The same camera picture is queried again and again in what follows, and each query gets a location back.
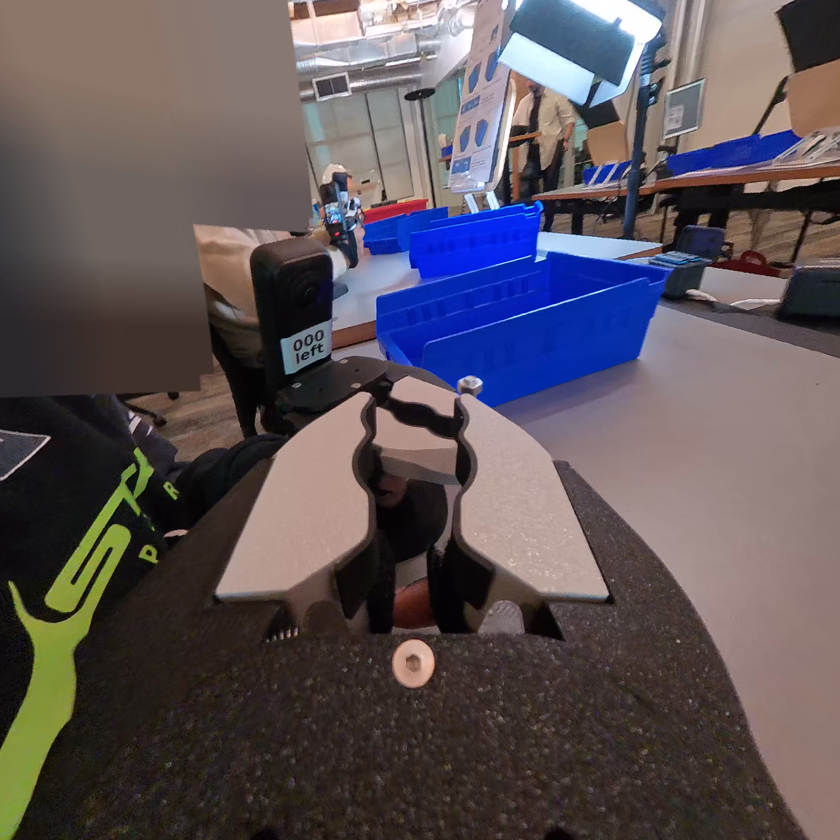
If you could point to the person's left forearm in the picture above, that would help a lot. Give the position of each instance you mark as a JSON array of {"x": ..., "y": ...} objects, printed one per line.
[{"x": 223, "y": 466}]

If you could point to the roll-up banner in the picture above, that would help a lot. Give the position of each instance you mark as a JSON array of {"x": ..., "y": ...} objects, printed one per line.
[{"x": 477, "y": 112}]

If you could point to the black and blue device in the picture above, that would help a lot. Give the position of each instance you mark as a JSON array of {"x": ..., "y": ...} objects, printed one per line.
[{"x": 680, "y": 276}]

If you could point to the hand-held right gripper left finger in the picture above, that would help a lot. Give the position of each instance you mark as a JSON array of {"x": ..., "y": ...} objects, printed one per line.
[{"x": 302, "y": 525}]

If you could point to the black floor lamp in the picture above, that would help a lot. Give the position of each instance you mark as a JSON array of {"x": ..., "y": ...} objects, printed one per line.
[{"x": 420, "y": 95}]

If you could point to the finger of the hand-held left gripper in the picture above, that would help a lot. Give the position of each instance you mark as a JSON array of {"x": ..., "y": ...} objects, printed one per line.
[
  {"x": 414, "y": 466},
  {"x": 418, "y": 391}
]

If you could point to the blue plastic bin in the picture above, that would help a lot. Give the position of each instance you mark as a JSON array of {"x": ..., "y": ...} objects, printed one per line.
[
  {"x": 601, "y": 173},
  {"x": 473, "y": 239},
  {"x": 525, "y": 328},
  {"x": 400, "y": 230},
  {"x": 729, "y": 154}
]

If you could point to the black printed shirt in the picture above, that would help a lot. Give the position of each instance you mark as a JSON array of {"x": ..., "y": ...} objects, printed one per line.
[{"x": 79, "y": 551}]

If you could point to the studio light on stand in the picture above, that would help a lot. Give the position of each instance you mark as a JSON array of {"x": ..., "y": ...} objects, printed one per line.
[{"x": 578, "y": 46}]

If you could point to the grey tool case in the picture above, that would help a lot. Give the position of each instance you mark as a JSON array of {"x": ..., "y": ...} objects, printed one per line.
[{"x": 809, "y": 292}]

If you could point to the wall air vent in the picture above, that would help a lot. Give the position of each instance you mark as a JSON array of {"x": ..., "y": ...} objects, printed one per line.
[{"x": 332, "y": 87}]

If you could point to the long wooden desk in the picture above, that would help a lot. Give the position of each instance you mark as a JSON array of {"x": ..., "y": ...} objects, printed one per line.
[{"x": 735, "y": 184}]

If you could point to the black office chair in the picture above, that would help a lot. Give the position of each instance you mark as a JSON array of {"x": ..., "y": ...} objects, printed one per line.
[{"x": 147, "y": 407}]

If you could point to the dark blue bag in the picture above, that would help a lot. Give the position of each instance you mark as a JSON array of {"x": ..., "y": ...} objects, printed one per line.
[{"x": 700, "y": 243}]

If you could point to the red bag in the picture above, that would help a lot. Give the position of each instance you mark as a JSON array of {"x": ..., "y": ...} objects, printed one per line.
[{"x": 751, "y": 263}]

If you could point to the black monitor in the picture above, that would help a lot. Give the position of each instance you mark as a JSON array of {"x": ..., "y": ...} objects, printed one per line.
[{"x": 811, "y": 33}]

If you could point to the small silver hex nut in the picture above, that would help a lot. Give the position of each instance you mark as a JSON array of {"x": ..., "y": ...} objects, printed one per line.
[{"x": 470, "y": 385}]

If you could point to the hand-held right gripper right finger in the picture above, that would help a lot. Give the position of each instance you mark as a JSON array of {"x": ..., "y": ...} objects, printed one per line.
[{"x": 525, "y": 519}]

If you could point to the red plastic bin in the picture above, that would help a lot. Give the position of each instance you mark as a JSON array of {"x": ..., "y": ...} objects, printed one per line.
[{"x": 394, "y": 210}]

